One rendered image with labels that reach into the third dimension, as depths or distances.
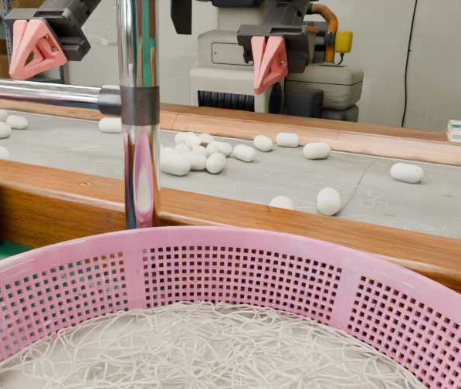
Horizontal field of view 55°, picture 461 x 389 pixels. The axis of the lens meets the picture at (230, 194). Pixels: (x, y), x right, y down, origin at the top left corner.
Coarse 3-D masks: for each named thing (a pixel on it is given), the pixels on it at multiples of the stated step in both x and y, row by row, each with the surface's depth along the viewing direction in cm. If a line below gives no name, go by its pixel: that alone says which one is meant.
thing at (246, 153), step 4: (240, 144) 54; (236, 148) 53; (240, 148) 53; (244, 148) 53; (248, 148) 52; (252, 148) 53; (236, 152) 53; (240, 152) 53; (244, 152) 52; (248, 152) 52; (252, 152) 52; (236, 156) 54; (240, 156) 53; (244, 156) 52; (248, 156) 52; (252, 156) 52; (244, 160) 53; (248, 160) 52; (252, 160) 53
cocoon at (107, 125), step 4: (100, 120) 65; (104, 120) 64; (108, 120) 65; (112, 120) 65; (116, 120) 65; (100, 124) 64; (104, 124) 64; (108, 124) 64; (112, 124) 65; (116, 124) 65; (120, 124) 65; (100, 128) 65; (104, 128) 64; (108, 128) 65; (112, 128) 65; (116, 128) 65; (120, 128) 65; (104, 132) 65; (108, 132) 65; (112, 132) 65; (116, 132) 65
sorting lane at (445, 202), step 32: (32, 128) 66; (64, 128) 67; (96, 128) 68; (32, 160) 50; (64, 160) 51; (96, 160) 51; (256, 160) 54; (288, 160) 55; (320, 160) 56; (352, 160) 56; (384, 160) 57; (224, 192) 42; (256, 192) 43; (288, 192) 43; (352, 192) 44; (384, 192) 44; (416, 192) 45; (448, 192) 45; (384, 224) 36; (416, 224) 37; (448, 224) 37
